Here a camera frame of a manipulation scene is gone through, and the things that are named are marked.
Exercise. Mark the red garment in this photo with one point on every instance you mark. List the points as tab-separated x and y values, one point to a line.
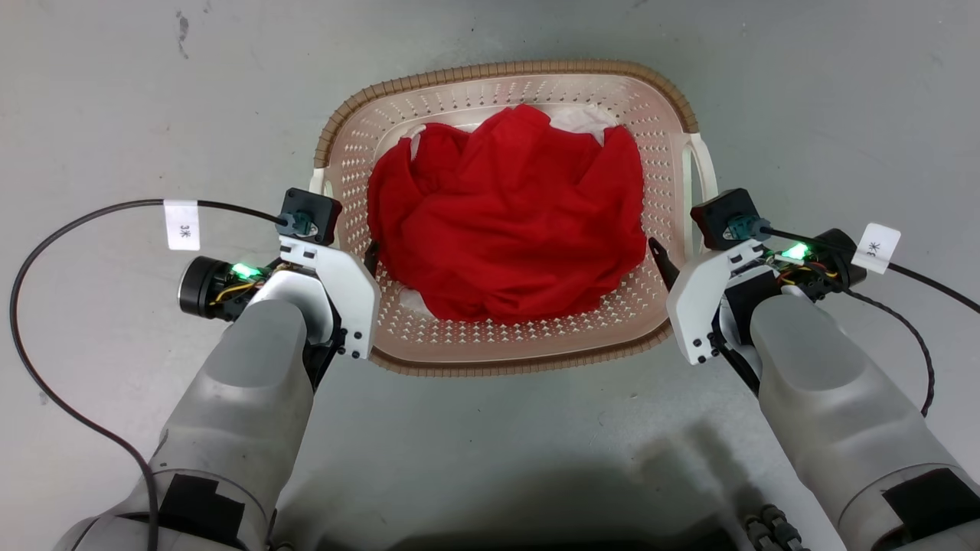
505	229

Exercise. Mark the white garment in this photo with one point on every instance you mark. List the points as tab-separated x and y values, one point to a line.
576	119

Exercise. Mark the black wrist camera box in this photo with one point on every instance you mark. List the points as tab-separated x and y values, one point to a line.
310	216
726	217

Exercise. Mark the beige perforated plastic laundry basket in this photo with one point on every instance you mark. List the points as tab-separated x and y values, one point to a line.
528	340

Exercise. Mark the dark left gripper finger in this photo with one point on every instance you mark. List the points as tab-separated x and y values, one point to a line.
372	259

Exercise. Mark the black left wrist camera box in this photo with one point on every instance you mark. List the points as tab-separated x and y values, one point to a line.
310	216

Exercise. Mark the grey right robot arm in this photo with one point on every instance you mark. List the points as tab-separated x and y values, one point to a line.
834	405

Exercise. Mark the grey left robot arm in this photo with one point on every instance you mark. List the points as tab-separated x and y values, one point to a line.
230	413

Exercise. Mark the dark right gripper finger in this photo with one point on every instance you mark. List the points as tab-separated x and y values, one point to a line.
664	266

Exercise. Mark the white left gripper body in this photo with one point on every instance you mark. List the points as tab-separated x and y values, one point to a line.
348	295

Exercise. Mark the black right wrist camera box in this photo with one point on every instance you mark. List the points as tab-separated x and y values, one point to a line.
726	217

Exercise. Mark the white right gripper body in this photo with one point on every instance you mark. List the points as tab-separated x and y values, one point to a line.
700	298

